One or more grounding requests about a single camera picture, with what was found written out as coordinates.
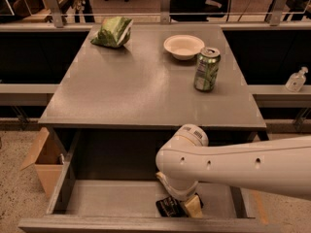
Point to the grey cabinet counter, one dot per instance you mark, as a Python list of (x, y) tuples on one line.
[(126, 103)]

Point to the open cardboard box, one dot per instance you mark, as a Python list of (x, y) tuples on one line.
[(47, 159)]

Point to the black rxbar chocolate wrapper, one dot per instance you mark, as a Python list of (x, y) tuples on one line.
[(170, 207)]

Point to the green soda can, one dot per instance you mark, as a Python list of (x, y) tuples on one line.
[(207, 66)]

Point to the green chip bag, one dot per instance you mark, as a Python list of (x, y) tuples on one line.
[(114, 32)]

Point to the grey top drawer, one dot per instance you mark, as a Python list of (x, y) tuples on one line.
[(108, 184)]

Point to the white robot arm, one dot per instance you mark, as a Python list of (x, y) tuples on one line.
[(279, 167)]

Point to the clear hand sanitizer bottle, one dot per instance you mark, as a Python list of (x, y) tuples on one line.
[(297, 80)]

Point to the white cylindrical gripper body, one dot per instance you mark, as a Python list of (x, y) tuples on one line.
[(182, 192)]

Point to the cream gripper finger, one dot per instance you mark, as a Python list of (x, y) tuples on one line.
[(192, 207), (162, 179)]

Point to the metal glass railing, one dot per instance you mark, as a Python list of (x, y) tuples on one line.
[(59, 12)]

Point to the black office chair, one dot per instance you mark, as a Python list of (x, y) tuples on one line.
[(197, 10)]

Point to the white paper bowl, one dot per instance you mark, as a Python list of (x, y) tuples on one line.
[(183, 47)]

